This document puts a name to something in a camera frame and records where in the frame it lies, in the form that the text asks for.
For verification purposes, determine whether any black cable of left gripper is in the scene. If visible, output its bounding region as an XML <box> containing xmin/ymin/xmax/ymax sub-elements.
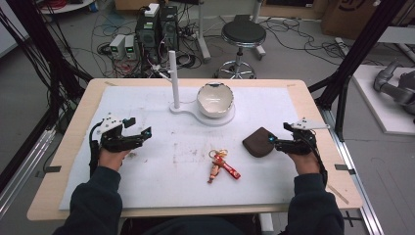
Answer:
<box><xmin>88</xmin><ymin>120</ymin><xmax>103</xmax><ymax>178</ymax></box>

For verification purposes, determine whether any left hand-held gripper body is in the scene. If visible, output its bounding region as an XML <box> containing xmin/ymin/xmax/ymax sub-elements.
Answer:
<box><xmin>96</xmin><ymin>113</ymin><xmax>145</xmax><ymax>153</ymax></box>

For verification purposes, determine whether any black computer tower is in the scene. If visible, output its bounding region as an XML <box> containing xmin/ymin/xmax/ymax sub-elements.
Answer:
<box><xmin>134</xmin><ymin>12</ymin><xmax>161</xmax><ymax>65</ymax></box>
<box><xmin>159</xmin><ymin>5</ymin><xmax>180</xmax><ymax>52</ymax></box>

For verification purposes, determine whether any white post stand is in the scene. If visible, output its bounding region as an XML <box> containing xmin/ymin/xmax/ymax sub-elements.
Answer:
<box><xmin>152</xmin><ymin>50</ymin><xmax>237</xmax><ymax>127</ymax></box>

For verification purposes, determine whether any black frame post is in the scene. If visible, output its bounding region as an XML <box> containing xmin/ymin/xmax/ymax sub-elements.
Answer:
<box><xmin>5</xmin><ymin>0</ymin><xmax>94</xmax><ymax>99</ymax></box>
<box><xmin>307</xmin><ymin>0</ymin><xmax>409</xmax><ymax>142</ymax></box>

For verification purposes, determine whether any white metal stand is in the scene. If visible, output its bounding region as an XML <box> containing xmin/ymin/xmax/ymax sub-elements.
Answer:
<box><xmin>194</xmin><ymin>0</ymin><xmax>212</xmax><ymax>64</ymax></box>

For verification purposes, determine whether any cardboard box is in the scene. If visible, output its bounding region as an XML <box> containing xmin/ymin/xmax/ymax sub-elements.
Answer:
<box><xmin>320</xmin><ymin>0</ymin><xmax>407</xmax><ymax>41</ymax></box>

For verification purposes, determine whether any white table mat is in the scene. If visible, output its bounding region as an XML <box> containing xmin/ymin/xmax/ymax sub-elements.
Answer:
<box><xmin>58</xmin><ymin>85</ymin><xmax>323</xmax><ymax>211</ymax></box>

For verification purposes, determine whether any aluminium rail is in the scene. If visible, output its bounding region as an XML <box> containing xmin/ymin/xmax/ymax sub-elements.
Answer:
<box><xmin>318</xmin><ymin>107</ymin><xmax>386</xmax><ymax>235</ymax></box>
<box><xmin>0</xmin><ymin>127</ymin><xmax>57</xmax><ymax>218</ymax></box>

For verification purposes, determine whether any person's left hand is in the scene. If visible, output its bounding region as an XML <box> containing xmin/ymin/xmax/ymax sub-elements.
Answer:
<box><xmin>97</xmin><ymin>147</ymin><xmax>132</xmax><ymax>172</ymax></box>

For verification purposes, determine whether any white ceramic bowl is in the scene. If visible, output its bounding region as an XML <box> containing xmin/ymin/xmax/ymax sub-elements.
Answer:
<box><xmin>196</xmin><ymin>81</ymin><xmax>235</xmax><ymax>119</ymax></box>

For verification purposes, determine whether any person's right hand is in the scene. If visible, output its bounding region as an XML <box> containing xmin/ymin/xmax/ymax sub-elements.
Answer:
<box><xmin>287</xmin><ymin>151</ymin><xmax>323</xmax><ymax>176</ymax></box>

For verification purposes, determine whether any black round stool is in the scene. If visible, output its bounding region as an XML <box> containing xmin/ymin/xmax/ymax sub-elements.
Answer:
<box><xmin>213</xmin><ymin>21</ymin><xmax>268</xmax><ymax>80</ymax></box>

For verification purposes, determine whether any white round table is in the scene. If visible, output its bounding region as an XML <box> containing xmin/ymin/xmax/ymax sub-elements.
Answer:
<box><xmin>38</xmin><ymin>0</ymin><xmax>96</xmax><ymax>16</ymax></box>

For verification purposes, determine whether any grey power supply unit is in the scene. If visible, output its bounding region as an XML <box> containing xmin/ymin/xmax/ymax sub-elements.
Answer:
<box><xmin>109</xmin><ymin>33</ymin><xmax>127</xmax><ymax>61</ymax></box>
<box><xmin>124</xmin><ymin>34</ymin><xmax>138</xmax><ymax>61</ymax></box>

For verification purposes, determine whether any white box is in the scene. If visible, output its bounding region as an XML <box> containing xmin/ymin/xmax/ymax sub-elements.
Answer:
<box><xmin>143</xmin><ymin>2</ymin><xmax>161</xmax><ymax>19</ymax></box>

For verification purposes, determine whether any white floor board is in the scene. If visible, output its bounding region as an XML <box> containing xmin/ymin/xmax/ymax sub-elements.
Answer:
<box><xmin>351</xmin><ymin>64</ymin><xmax>415</xmax><ymax>136</ymax></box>

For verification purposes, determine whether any black tape piece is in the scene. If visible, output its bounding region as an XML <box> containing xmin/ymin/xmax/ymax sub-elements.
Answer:
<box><xmin>34</xmin><ymin>164</ymin><xmax>63</xmax><ymax>179</ymax></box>
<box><xmin>334</xmin><ymin>164</ymin><xmax>357</xmax><ymax>176</ymax></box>

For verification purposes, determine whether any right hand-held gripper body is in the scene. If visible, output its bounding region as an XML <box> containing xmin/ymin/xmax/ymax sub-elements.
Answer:
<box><xmin>275</xmin><ymin>117</ymin><xmax>331</xmax><ymax>156</ymax></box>

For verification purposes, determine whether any red figure keychain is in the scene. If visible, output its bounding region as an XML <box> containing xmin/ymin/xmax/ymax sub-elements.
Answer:
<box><xmin>207</xmin><ymin>148</ymin><xmax>242</xmax><ymax>185</ymax></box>

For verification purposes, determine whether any brown pouch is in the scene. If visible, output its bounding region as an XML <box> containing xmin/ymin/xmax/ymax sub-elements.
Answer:
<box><xmin>242</xmin><ymin>126</ymin><xmax>278</xmax><ymax>159</ymax></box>

